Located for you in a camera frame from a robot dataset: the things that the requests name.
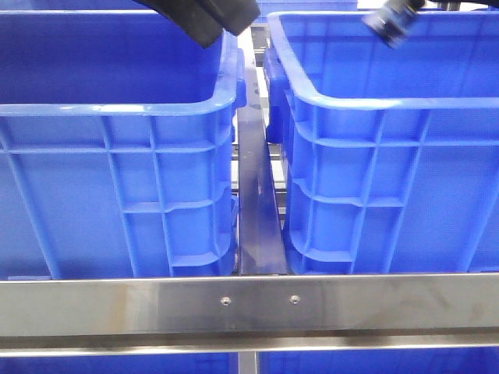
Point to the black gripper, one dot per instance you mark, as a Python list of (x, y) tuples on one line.
[(204, 21), (392, 21)]

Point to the blue bin rear right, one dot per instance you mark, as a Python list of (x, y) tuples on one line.
[(268, 6)]

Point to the blue bin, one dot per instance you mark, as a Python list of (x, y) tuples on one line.
[(116, 147), (78, 5), (425, 360), (268, 6), (187, 363), (392, 153)]

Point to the blue bin front right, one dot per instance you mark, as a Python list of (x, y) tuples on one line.
[(392, 153)]

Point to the blue bin front left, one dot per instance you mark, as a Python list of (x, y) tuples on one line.
[(116, 147)]

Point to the blue bin rear left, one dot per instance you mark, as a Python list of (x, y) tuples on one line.
[(78, 5)]

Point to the steel centre divider bar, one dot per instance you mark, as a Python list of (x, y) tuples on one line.
[(261, 249)]

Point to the blue bin lower left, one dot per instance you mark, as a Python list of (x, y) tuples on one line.
[(187, 363)]

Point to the blue bin lower right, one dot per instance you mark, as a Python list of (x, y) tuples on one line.
[(425, 360)]

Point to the steel front rack rail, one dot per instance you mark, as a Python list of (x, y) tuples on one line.
[(261, 313)]

